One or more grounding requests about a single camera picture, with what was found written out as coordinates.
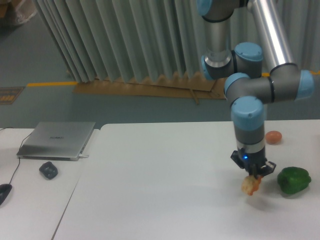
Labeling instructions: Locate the green bell pepper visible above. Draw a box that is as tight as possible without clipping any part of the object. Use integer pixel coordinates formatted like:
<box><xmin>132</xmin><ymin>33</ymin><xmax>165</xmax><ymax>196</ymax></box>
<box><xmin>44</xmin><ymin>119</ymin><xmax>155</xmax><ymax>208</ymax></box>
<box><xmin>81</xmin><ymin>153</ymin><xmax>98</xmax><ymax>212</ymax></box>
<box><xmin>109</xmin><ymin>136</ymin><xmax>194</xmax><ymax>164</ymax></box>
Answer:
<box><xmin>277</xmin><ymin>166</ymin><xmax>312</xmax><ymax>195</ymax></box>

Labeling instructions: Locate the white usb plug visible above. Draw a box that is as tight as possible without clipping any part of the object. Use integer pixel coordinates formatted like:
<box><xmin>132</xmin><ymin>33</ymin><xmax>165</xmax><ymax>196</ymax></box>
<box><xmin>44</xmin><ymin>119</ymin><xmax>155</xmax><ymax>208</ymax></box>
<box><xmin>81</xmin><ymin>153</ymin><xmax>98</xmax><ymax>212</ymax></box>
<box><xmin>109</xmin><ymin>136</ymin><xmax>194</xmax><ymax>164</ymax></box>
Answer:
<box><xmin>78</xmin><ymin>154</ymin><xmax>89</xmax><ymax>159</ymax></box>

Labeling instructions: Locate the grey-green pleated curtain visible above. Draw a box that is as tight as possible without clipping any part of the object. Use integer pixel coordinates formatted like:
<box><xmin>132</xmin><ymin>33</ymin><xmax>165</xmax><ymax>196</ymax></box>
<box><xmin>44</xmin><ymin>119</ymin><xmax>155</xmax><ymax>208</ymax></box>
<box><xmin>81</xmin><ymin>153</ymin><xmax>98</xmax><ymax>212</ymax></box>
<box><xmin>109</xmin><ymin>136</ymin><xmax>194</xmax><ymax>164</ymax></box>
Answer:
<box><xmin>33</xmin><ymin>0</ymin><xmax>320</xmax><ymax>83</ymax></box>

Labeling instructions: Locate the silver closed laptop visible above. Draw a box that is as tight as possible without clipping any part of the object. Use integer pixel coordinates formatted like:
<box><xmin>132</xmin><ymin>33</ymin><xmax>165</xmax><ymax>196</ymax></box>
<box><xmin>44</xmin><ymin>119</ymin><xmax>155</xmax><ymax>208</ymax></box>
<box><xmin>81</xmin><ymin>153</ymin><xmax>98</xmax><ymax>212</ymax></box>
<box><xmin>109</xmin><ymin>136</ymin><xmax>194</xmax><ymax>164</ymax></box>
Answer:
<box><xmin>16</xmin><ymin>121</ymin><xmax>95</xmax><ymax>161</ymax></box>

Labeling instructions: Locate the brown egg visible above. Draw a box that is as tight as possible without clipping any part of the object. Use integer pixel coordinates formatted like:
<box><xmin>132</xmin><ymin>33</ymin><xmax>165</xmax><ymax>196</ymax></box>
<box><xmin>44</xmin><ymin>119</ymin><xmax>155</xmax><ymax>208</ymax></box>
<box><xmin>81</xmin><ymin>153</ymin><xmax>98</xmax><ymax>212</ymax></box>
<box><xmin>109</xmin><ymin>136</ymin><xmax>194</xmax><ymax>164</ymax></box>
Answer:
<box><xmin>265</xmin><ymin>130</ymin><xmax>283</xmax><ymax>145</ymax></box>

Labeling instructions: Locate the golden bread piece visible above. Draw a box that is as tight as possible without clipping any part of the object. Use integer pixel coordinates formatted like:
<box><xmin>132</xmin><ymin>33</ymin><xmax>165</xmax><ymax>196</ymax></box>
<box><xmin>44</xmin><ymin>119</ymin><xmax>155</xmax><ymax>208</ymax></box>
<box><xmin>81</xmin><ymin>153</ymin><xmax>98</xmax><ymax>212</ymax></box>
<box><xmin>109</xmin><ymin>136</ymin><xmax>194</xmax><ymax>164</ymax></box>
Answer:
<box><xmin>241</xmin><ymin>175</ymin><xmax>263</xmax><ymax>196</ymax></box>

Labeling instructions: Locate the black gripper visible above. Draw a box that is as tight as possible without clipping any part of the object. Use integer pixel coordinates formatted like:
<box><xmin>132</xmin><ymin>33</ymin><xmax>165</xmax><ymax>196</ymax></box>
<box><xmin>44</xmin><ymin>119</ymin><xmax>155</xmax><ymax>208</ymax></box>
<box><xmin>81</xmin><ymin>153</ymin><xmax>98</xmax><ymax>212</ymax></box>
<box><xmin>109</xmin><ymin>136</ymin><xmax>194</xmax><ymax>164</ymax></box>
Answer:
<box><xmin>230</xmin><ymin>148</ymin><xmax>277</xmax><ymax>178</ymax></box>

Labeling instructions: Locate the black laptop cable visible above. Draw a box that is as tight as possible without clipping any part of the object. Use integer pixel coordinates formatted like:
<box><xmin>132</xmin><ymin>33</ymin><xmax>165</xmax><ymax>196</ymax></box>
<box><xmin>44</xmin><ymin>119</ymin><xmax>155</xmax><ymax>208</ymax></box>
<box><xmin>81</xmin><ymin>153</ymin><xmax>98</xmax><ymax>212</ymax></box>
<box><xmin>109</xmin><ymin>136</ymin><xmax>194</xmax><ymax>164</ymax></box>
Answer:
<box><xmin>0</xmin><ymin>126</ymin><xmax>35</xmax><ymax>151</ymax></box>

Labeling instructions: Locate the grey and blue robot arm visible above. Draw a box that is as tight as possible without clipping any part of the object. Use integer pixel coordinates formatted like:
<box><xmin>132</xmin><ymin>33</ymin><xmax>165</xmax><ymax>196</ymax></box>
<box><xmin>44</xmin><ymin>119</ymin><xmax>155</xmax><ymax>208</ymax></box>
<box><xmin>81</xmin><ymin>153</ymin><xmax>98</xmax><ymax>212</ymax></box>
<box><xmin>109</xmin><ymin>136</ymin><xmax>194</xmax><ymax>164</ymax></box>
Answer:
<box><xmin>196</xmin><ymin>0</ymin><xmax>315</xmax><ymax>178</ymax></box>

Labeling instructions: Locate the black mouse cable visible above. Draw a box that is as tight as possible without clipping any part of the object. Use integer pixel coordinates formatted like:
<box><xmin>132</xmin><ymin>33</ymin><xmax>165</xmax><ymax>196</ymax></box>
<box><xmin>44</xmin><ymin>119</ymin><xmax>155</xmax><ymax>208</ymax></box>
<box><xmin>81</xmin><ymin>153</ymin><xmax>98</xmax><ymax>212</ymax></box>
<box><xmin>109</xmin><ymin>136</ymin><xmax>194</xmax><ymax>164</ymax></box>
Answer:
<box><xmin>7</xmin><ymin>157</ymin><xmax>21</xmax><ymax>186</ymax></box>

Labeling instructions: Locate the black computer mouse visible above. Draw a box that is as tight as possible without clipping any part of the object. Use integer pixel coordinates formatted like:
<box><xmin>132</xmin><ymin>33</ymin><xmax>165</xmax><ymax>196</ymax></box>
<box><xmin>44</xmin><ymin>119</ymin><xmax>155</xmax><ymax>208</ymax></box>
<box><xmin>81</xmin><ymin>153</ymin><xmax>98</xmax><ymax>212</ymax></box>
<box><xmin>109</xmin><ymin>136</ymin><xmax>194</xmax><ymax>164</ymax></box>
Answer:
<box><xmin>0</xmin><ymin>183</ymin><xmax>13</xmax><ymax>205</ymax></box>

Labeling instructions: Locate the clear plastic bag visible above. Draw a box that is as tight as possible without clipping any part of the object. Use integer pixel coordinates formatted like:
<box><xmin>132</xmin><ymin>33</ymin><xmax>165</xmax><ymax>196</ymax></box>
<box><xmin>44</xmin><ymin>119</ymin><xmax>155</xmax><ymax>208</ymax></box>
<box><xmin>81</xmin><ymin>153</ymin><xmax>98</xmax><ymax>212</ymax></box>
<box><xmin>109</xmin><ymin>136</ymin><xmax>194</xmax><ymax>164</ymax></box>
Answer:
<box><xmin>9</xmin><ymin>0</ymin><xmax>37</xmax><ymax>26</ymax></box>

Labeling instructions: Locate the brown cardboard sheet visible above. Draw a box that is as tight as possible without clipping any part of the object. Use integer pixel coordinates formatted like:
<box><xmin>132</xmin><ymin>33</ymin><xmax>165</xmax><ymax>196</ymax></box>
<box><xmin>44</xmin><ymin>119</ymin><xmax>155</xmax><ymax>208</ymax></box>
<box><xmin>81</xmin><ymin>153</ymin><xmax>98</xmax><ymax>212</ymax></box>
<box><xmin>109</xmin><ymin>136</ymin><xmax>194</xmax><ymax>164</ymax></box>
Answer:
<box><xmin>73</xmin><ymin>72</ymin><xmax>226</xmax><ymax>104</ymax></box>

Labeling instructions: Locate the small black controller device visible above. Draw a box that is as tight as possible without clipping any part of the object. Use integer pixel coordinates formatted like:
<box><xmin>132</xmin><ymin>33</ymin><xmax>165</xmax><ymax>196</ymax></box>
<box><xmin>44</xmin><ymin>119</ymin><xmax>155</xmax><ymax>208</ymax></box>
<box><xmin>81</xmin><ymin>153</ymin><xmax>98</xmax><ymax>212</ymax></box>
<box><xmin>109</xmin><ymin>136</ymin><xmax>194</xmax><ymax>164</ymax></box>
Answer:
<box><xmin>39</xmin><ymin>161</ymin><xmax>59</xmax><ymax>180</ymax></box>

